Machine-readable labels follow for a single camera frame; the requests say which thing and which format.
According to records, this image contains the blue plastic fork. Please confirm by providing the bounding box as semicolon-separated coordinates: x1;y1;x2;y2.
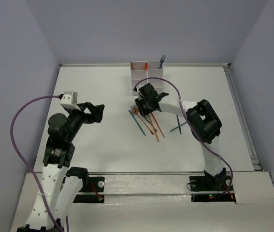
159;54;166;69

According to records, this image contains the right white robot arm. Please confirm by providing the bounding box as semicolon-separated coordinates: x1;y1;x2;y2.
133;83;226;189

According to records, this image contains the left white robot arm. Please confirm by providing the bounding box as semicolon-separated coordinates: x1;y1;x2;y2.
17;102;105;232

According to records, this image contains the orange chopstick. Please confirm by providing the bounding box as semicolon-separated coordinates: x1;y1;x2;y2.
151;113;165;138
148;115;160;142

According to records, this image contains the teal plastic knife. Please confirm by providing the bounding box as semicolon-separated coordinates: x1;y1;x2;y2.
128;110;146;136

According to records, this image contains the left white divided container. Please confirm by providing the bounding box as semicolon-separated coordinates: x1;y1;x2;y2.
130;61;147;89

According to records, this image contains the white divided container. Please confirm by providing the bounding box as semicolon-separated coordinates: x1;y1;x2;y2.
147;60;164;93
130;61;147;89

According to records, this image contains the right white divided container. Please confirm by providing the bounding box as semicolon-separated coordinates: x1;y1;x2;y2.
147;60;164;93

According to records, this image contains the blue-green plastic knife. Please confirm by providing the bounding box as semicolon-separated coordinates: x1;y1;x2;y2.
176;115;182;134

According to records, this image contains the teal chopstick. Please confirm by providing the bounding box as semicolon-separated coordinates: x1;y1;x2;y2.
170;122;187;132

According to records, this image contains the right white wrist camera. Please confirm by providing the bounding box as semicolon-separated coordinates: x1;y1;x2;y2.
133;84;144;92

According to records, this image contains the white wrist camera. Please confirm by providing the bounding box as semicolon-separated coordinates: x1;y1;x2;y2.
133;84;144;92
60;91;80;110

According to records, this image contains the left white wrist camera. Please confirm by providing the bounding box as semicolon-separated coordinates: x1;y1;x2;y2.
60;91;80;110

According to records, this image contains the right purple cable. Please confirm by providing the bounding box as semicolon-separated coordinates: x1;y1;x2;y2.
133;77;234;201

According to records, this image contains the purple cable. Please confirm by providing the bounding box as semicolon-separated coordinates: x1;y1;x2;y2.
133;77;234;201
10;95;69;232

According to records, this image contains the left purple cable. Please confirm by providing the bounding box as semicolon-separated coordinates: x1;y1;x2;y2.
10;95;69;232

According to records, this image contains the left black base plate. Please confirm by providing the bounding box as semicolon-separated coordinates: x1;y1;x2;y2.
73;176;105;203

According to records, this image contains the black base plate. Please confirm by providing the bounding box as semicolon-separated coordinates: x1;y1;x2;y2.
186;175;236;203
73;176;105;203

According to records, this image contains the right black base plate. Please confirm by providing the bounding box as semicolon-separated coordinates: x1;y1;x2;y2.
186;175;236;203

